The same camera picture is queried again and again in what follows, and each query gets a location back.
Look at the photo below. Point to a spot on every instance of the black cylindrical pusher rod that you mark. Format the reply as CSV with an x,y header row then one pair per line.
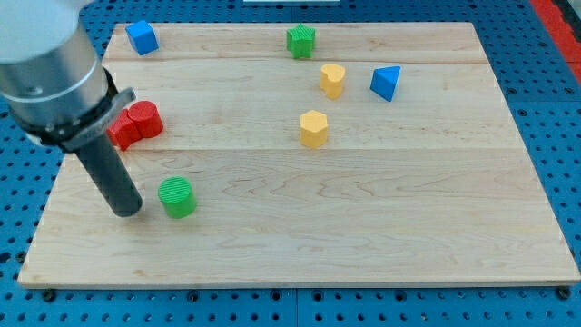
x,y
102,162

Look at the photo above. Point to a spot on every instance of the grey tool mount flange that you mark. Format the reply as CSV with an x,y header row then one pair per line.
x,y
81,131

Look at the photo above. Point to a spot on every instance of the green cylinder block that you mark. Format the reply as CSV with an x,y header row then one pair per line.
x,y
177,197

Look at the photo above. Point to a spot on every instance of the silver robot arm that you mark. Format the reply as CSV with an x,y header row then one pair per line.
x,y
60,94

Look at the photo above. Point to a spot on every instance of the yellow hexagon block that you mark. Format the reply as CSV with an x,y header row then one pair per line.
x,y
314,129

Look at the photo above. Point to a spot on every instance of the red angular block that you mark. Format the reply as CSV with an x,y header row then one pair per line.
x,y
123,131

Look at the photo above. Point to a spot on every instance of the red cylinder block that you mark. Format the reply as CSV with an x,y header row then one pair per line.
x,y
146,118

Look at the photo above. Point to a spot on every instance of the blue cube block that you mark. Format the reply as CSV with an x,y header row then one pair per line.
x,y
142,37

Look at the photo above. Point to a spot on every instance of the green star block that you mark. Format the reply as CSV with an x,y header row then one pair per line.
x,y
300,41

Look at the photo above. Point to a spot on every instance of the yellow heart block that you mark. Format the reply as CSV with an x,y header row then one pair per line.
x,y
332,78

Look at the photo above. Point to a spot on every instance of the wooden board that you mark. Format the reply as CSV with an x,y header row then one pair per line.
x,y
432,189

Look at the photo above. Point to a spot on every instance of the blue triangle block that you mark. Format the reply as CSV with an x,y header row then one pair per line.
x,y
384,81

